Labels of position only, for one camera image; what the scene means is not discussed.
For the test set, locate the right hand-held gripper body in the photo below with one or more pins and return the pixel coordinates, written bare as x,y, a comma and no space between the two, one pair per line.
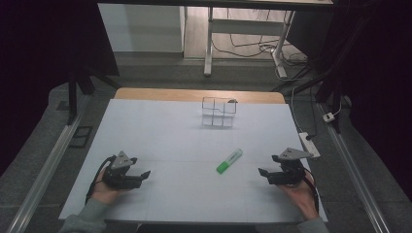
290,171

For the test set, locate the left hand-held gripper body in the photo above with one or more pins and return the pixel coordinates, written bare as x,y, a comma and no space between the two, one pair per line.
120,176

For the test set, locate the person's left hand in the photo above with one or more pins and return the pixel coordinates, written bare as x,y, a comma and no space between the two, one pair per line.
104,192

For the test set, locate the person's right hand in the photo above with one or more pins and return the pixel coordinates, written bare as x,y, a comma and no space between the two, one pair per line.
302,195

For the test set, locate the white power strip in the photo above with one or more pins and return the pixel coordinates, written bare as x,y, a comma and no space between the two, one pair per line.
309,144

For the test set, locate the white table sheet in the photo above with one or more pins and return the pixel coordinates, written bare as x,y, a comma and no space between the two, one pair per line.
162,139

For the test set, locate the green highlighter pen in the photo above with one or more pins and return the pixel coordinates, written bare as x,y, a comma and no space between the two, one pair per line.
230,160

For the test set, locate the black floor plate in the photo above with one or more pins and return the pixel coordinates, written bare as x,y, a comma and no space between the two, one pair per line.
81,137

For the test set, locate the small white adapter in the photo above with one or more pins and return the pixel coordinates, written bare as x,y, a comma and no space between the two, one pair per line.
328,117

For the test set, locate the clear acrylic organizer box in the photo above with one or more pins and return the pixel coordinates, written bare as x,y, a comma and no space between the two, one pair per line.
219,111

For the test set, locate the black metal stand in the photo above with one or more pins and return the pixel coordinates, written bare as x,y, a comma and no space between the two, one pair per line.
74,97

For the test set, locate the white cabinet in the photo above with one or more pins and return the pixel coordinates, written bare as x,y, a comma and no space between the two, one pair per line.
142,29

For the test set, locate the aluminium rail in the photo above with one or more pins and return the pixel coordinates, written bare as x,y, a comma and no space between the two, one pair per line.
48,168
354,174

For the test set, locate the white desk frame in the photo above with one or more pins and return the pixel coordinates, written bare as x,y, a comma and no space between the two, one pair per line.
246,27

